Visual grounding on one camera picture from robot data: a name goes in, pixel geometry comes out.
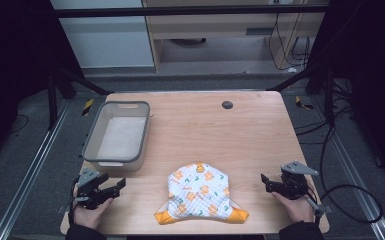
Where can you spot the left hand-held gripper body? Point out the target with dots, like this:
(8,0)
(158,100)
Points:
(91,196)

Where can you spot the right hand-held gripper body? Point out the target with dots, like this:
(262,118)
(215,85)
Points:
(293,185)

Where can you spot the grey plastic bin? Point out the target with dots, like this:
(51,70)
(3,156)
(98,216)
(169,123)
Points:
(120,136)

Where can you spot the white orange printed baby garment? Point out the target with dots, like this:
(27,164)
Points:
(198,193)

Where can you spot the person's left hand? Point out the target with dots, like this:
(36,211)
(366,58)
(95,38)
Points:
(90,215)

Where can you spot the person's right hand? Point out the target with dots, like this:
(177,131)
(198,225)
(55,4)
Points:
(296,208)

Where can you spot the yellow black floor tape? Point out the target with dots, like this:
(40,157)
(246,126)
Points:
(302,103)
(87,106)

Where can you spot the dark round table grommet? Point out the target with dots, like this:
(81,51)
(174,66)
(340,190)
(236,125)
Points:
(227,105)

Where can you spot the black metal stand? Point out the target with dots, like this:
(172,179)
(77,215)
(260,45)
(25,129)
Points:
(51,100)
(328,93)

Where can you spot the dark curtain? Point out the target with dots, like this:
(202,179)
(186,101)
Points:
(370,66)
(13,66)

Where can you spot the white cabinet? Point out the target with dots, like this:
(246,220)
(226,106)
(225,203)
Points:
(106,36)

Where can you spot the light wooden desk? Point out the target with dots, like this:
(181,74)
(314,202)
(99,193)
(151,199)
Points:
(213,26)

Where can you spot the metal floor rail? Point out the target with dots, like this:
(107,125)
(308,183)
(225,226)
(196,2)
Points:
(30,170)
(356,180)

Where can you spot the black horizontal frame bar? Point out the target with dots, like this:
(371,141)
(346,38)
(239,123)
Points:
(186,11)

